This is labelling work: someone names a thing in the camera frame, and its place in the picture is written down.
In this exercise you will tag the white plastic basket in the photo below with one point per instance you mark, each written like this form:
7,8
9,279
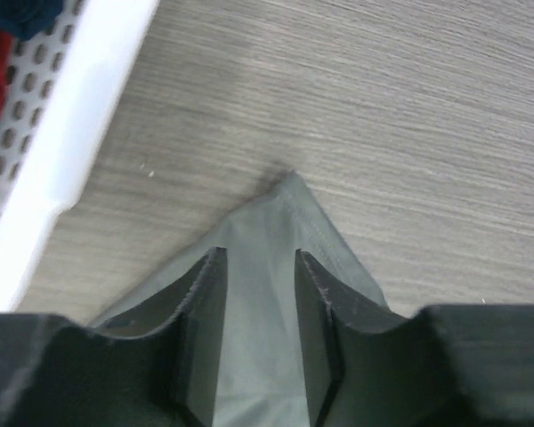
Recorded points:
63,85

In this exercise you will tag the grey t shirt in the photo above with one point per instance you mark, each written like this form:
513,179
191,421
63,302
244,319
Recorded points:
260,379

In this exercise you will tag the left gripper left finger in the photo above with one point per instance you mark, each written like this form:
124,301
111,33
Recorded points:
155,364

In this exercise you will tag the navy rolled t shirt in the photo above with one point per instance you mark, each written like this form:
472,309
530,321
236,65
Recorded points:
25,18

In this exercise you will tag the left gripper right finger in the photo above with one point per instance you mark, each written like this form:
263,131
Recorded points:
449,365

